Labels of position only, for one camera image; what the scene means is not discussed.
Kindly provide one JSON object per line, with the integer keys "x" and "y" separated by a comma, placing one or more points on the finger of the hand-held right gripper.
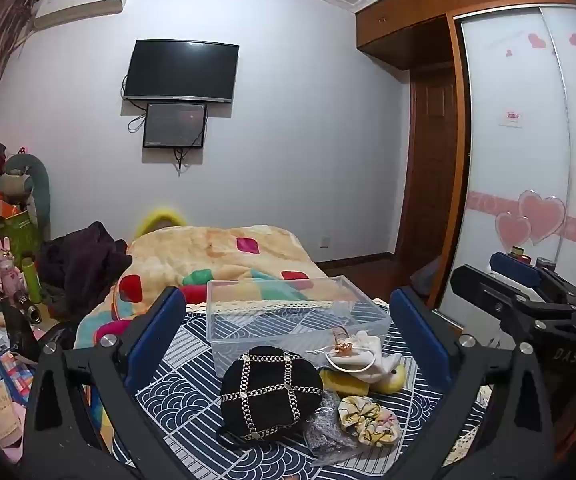
{"x": 493, "y": 292}
{"x": 515, "y": 267}

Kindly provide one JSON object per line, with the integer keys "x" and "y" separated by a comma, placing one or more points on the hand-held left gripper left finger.
{"x": 168, "y": 312}

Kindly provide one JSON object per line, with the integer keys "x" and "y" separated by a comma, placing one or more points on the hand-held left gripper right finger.
{"x": 418, "y": 322}

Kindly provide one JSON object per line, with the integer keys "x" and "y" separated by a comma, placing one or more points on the white cloth pouch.
{"x": 374, "y": 355}

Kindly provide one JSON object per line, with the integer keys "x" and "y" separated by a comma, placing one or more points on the yellow sponge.
{"x": 343, "y": 385}

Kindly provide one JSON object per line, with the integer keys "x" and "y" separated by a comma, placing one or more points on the floral yellow scrunchie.
{"x": 368, "y": 420}

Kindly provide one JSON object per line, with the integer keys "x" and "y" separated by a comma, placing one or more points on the clear plastic storage box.
{"x": 288, "y": 317}

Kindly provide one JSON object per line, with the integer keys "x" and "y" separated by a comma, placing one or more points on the grey mesh bag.
{"x": 325, "y": 435}

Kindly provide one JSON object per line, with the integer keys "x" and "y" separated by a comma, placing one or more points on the grey floor bag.
{"x": 425, "y": 280}

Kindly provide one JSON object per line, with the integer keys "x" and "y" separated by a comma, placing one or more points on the colourful patchwork blanket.
{"x": 218, "y": 252}

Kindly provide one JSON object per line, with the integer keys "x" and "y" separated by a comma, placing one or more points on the dark clothing pile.
{"x": 83, "y": 260}

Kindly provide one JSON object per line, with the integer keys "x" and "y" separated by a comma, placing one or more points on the blue patterned tablecloth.
{"x": 193, "y": 410}

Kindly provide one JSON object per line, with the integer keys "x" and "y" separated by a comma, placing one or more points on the brown wooden door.
{"x": 430, "y": 160}

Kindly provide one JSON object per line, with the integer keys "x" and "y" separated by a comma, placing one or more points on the green bottle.
{"x": 32, "y": 280}

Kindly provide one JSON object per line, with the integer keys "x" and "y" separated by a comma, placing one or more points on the white and red sticker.
{"x": 512, "y": 119}

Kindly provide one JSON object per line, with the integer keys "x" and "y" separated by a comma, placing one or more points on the pink rabbit figure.
{"x": 8, "y": 272}

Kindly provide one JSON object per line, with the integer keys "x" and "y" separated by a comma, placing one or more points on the green bag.
{"x": 13, "y": 240}

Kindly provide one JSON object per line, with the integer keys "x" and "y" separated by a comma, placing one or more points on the wooden wardrobe with sliding doors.
{"x": 508, "y": 85}

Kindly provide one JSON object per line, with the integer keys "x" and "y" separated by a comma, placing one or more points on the small black monitor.
{"x": 174, "y": 125}

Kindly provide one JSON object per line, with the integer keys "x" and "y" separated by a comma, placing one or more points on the grey plush toy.
{"x": 25, "y": 180}

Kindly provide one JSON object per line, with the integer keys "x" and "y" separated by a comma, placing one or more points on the white air conditioner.
{"x": 78, "y": 5}

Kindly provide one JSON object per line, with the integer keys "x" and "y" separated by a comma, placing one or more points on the white wall socket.
{"x": 324, "y": 241}

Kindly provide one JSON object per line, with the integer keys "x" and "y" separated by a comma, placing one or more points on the wall-mounted black television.
{"x": 180, "y": 70}

